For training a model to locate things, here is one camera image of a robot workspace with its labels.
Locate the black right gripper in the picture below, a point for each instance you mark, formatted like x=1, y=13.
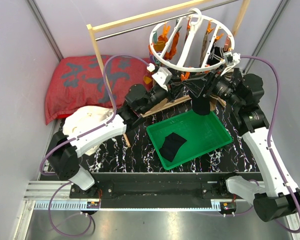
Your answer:
x=199, y=84

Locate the green plastic tray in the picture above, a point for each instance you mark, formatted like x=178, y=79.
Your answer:
x=204, y=134

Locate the orange hanging sock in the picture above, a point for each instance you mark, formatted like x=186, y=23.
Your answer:
x=164, y=37

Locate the wooden drying rack frame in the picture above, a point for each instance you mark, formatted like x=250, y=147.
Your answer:
x=150, y=67

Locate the aluminium rail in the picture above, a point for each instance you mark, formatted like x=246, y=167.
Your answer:
x=59, y=196

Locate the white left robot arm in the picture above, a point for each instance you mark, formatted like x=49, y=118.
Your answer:
x=64, y=150

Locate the red patterned pillow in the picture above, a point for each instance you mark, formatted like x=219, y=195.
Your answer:
x=77, y=82

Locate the black white-striped sock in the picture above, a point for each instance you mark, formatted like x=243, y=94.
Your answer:
x=216, y=55

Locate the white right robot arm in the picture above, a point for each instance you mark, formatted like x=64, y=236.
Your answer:
x=280, y=195

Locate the metal hanging rod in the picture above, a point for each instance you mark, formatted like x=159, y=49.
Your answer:
x=139, y=27

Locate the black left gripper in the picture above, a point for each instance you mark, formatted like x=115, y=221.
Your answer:
x=174, y=89

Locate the white crumpled cloth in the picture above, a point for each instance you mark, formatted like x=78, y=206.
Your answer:
x=91, y=126

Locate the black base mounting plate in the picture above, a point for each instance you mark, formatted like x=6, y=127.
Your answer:
x=156, y=191

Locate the maroon mustard hanging sock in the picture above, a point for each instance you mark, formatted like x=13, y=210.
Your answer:
x=159, y=46

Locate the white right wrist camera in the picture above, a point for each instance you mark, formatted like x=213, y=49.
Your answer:
x=231, y=60

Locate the white round clip hanger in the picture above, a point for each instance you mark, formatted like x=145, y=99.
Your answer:
x=195, y=21

